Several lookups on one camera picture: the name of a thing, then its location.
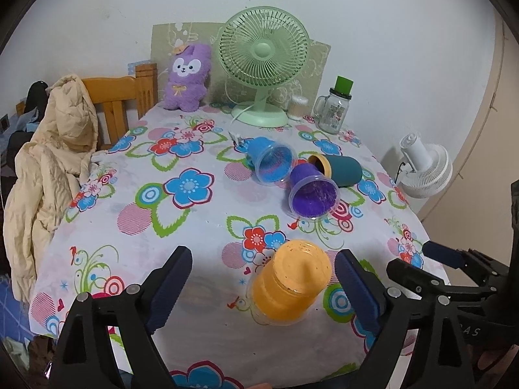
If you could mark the white fan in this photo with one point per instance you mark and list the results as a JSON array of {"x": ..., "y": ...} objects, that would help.
[{"x": 425, "y": 166}]

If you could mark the purple plastic cup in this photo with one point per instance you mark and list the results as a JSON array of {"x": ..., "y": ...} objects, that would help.
[{"x": 311, "y": 192}]

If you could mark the dark cloth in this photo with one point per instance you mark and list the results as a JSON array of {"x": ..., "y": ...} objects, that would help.
[{"x": 35, "y": 97}]

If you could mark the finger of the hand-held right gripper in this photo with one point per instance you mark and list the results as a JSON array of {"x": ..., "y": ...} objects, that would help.
[
  {"x": 413, "y": 274},
  {"x": 444, "y": 254}
]

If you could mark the purple plush toy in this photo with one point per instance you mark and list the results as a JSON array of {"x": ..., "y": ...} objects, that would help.
[{"x": 187, "y": 77}]

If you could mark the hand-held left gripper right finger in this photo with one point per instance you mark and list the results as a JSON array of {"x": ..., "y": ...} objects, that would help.
[{"x": 359, "y": 287}]

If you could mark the cotton swab container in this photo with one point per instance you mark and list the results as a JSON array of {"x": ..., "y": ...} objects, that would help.
[{"x": 298, "y": 108}]

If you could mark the wooden chair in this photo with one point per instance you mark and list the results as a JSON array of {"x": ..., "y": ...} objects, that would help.
[{"x": 113, "y": 97}]

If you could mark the beige padded jacket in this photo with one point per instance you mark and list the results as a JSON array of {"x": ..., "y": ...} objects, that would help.
[{"x": 52, "y": 162}]

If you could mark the floral tablecloth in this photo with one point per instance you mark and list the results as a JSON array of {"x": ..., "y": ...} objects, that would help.
[{"x": 182, "y": 219}]

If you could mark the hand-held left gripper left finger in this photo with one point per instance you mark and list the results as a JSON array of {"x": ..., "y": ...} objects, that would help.
[{"x": 168, "y": 291}]

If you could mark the green desk fan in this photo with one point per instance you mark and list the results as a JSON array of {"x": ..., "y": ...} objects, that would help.
[{"x": 263, "y": 48}]

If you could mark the blue plastic cup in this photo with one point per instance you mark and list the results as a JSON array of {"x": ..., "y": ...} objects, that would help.
[{"x": 269, "y": 160}]

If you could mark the wall outlet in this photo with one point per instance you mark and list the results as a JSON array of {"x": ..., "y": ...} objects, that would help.
[{"x": 5, "y": 123}]

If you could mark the teal cup with yellow rim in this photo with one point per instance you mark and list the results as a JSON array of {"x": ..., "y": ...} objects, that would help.
[{"x": 338, "y": 169}]

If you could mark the blue blanket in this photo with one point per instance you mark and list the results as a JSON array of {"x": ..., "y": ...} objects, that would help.
[{"x": 14, "y": 312}]

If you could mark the orange plastic cup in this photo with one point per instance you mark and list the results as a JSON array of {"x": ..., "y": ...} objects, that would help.
[{"x": 290, "y": 283}]

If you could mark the beige door panel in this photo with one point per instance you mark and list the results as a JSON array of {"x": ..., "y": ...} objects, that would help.
[{"x": 486, "y": 150}]

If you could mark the glass jar mug green lid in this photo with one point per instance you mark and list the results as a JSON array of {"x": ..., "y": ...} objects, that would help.
[{"x": 334, "y": 107}]

